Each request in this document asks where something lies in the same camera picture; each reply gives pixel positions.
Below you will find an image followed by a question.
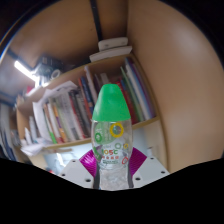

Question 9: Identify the wooden shelf unit with books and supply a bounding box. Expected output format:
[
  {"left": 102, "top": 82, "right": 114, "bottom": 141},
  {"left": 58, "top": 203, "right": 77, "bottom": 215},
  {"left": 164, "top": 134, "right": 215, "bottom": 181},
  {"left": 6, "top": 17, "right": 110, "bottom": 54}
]
[{"left": 13, "top": 36, "right": 168, "bottom": 174}]

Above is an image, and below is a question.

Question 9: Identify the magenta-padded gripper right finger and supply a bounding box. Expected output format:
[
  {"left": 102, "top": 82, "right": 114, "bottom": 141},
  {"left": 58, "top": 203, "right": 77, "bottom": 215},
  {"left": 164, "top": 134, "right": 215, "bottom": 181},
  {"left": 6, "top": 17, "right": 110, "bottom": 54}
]
[{"left": 128, "top": 147, "right": 170, "bottom": 188}]

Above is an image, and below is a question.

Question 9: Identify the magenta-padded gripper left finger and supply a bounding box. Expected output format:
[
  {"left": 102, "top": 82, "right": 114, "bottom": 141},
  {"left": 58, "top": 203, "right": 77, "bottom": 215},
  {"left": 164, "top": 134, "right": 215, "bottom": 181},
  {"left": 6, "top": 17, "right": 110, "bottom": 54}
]
[{"left": 58, "top": 148, "right": 101, "bottom": 190}]

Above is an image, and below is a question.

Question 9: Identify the ceiling light bar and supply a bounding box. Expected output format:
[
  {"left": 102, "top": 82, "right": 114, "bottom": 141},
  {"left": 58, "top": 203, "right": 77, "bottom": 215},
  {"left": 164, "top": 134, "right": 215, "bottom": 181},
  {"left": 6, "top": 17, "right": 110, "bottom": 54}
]
[{"left": 13, "top": 60, "right": 39, "bottom": 83}]

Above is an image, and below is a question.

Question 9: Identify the clear bottle with green cap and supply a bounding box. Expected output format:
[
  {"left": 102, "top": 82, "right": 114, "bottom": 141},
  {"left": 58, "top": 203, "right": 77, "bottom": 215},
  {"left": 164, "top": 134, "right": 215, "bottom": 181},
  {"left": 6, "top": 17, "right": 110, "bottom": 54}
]
[{"left": 90, "top": 83, "right": 134, "bottom": 192}]

